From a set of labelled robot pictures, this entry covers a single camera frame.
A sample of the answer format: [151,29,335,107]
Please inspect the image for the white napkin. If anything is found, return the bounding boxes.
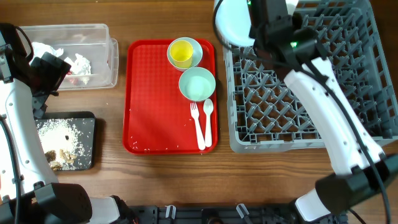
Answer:
[29,42,64,64]
[64,54,91,85]

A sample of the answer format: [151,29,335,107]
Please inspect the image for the red strawberry snack wrapper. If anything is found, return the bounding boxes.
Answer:
[66,71,81,86]

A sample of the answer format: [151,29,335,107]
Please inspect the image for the light blue plate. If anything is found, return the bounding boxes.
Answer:
[213,0,298,47]

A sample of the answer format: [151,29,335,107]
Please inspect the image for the rice and food scraps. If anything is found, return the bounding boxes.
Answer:
[36,118,85,171]

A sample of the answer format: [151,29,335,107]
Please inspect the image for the light green bowl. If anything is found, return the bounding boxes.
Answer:
[178,67,216,102]
[167,37,203,72]

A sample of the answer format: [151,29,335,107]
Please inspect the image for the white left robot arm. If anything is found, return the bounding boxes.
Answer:
[1,23,134,223]

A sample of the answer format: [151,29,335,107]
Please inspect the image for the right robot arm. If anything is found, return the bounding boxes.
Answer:
[248,0,397,222]

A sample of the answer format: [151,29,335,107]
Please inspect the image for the clear plastic waste bin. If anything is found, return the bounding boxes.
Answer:
[21,24,119,90]

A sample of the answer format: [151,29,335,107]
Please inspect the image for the black food waste tray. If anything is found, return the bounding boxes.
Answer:
[35,111,96,170]

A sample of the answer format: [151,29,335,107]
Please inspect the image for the grey dishwasher rack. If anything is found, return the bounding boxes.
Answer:
[224,1,397,153]

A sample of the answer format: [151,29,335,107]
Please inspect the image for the light green bowl under cup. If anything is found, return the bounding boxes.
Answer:
[167,37,203,72]

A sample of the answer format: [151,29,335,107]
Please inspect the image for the yellow plastic cup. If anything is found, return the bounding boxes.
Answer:
[170,40,193,68]

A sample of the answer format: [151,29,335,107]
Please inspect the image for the white plastic spoon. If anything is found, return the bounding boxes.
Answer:
[203,98,214,147]

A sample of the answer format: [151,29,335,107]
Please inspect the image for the white plastic fork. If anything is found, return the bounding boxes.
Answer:
[190,102,206,151]

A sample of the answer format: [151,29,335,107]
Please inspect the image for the red plastic tray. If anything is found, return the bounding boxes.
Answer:
[122,39,218,155]

